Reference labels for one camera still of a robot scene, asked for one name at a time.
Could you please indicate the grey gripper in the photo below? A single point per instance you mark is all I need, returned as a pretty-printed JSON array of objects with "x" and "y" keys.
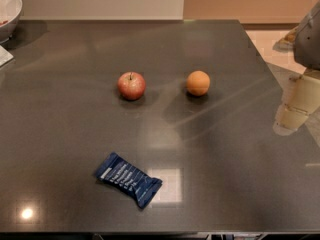
[{"x": 308, "y": 44}]

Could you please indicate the orange fruit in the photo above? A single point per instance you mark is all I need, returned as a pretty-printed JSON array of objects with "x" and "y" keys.
[{"x": 198, "y": 83}]

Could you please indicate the blue rxbar blueberry wrapper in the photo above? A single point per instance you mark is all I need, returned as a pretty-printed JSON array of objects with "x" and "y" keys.
[{"x": 129, "y": 179}]

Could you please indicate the red apple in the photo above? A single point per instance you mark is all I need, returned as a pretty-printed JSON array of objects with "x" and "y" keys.
[{"x": 131, "y": 85}]

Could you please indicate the white paper napkin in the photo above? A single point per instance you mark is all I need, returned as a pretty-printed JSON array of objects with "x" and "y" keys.
[{"x": 5, "y": 56}]

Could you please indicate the white bowl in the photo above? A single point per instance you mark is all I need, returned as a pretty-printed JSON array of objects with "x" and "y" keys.
[{"x": 10, "y": 11}]

